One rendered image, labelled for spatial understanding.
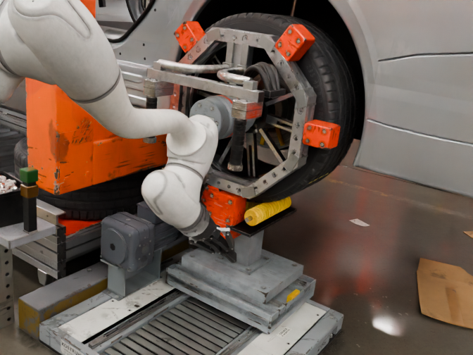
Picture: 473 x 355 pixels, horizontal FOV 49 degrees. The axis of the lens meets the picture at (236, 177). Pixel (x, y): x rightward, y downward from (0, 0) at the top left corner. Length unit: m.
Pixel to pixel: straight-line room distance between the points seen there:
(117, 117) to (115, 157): 1.05
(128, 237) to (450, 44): 1.21
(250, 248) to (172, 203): 0.85
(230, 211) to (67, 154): 0.58
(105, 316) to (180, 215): 0.83
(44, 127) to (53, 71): 1.00
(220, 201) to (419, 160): 0.67
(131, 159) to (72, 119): 0.35
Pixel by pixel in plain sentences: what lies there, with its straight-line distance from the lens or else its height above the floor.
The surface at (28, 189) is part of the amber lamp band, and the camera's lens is 1.69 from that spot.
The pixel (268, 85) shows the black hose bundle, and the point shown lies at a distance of 1.49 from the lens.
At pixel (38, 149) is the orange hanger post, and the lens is 1.88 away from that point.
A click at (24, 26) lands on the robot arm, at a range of 0.80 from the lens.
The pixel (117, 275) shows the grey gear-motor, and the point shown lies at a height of 0.17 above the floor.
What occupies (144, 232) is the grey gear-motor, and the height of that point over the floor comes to 0.38.
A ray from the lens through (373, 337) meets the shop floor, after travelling 2.23.
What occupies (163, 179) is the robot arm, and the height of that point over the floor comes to 0.80.
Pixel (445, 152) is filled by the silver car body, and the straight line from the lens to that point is 1.62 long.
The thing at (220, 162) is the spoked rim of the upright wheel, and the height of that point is 0.64.
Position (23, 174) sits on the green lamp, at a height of 0.65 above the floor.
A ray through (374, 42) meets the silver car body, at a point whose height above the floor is 1.14.
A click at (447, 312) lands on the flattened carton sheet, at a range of 2.54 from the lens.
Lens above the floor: 1.21
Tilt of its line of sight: 19 degrees down
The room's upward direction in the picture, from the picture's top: 6 degrees clockwise
